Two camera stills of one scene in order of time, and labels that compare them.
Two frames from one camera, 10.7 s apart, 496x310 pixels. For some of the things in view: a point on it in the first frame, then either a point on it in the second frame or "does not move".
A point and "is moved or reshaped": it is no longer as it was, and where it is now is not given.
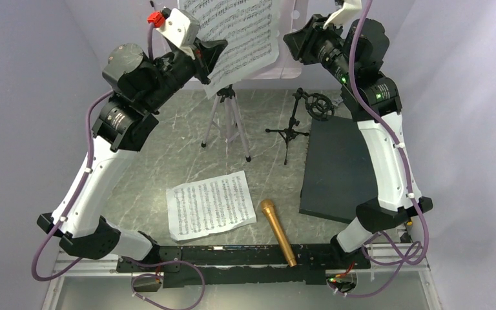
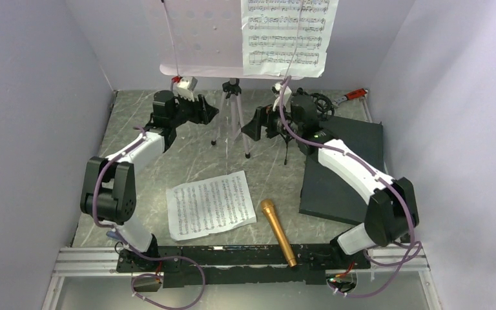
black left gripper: (208, 50) -> (204, 113)
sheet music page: (210, 206) does not move
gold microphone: (268, 206) does not move
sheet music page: (249, 27) is moved or reshaped
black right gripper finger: (302, 44) -> (253, 128)
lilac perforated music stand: (288, 66) -> (203, 39)
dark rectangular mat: (340, 172) does not move
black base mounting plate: (251, 265) does not move
